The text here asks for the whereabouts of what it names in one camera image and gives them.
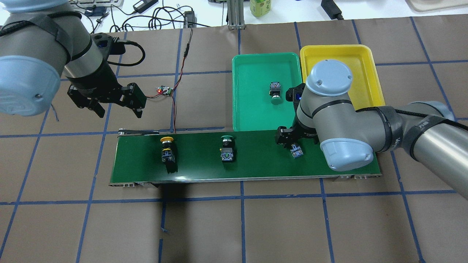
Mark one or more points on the black power adapter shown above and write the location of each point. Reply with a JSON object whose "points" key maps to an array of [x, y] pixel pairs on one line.
{"points": [[331, 9]]}

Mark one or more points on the green tea bottle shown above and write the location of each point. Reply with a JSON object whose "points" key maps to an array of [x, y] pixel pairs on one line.
{"points": [[260, 8]]}

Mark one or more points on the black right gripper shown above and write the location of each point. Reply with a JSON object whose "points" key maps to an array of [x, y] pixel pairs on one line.
{"points": [[283, 136]]}

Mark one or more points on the aluminium frame post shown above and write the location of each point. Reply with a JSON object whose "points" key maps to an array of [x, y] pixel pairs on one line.
{"points": [[235, 15]]}

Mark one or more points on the yellow plastic tray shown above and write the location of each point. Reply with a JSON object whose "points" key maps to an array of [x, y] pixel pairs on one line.
{"points": [[365, 90]]}

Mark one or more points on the small motor controller board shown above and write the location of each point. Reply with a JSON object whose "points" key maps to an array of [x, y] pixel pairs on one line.
{"points": [[164, 90]]}

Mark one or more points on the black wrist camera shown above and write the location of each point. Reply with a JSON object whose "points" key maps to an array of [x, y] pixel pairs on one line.
{"points": [[108, 45]]}

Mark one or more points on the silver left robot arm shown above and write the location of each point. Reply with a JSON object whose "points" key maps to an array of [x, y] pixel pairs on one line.
{"points": [[43, 40]]}

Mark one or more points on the green plastic tray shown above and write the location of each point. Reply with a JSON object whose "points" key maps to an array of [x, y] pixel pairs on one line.
{"points": [[252, 75]]}

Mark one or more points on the green conveyor belt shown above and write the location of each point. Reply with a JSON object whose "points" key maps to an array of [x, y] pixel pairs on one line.
{"points": [[138, 160]]}

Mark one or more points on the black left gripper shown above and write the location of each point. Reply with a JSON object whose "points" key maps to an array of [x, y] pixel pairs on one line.
{"points": [[98, 83]]}

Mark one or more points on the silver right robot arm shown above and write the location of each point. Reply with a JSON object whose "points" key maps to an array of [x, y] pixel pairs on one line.
{"points": [[348, 138]]}

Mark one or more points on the green push button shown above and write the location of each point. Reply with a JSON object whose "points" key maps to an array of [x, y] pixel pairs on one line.
{"points": [[275, 93], [227, 150]]}

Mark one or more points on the yellow push button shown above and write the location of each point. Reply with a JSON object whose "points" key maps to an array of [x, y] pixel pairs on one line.
{"points": [[168, 155], [296, 151]]}

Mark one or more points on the beige serving tray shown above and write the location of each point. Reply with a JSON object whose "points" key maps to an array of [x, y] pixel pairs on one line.
{"points": [[433, 5]]}

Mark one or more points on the white keyboard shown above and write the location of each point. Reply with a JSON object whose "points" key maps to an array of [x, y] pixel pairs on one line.
{"points": [[88, 4]]}

